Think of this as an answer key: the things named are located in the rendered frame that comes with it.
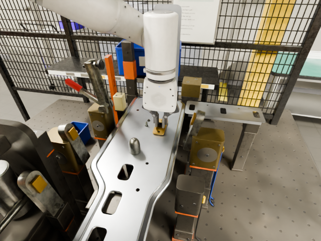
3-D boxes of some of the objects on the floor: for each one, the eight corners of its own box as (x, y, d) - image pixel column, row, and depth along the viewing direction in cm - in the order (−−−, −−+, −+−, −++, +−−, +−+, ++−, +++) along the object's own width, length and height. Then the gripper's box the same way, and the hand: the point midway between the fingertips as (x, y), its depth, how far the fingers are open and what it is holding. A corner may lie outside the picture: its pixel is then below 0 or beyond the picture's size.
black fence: (251, 200, 152) (387, -75, 61) (36, 160, 186) (-83, -55, 95) (248, 185, 163) (359, -67, 72) (46, 150, 197) (-52, -51, 106)
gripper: (189, 71, 56) (185, 122, 66) (137, 66, 58) (141, 116, 69) (187, 81, 50) (182, 135, 60) (129, 76, 52) (134, 128, 63)
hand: (160, 120), depth 64 cm, fingers closed, pressing on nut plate
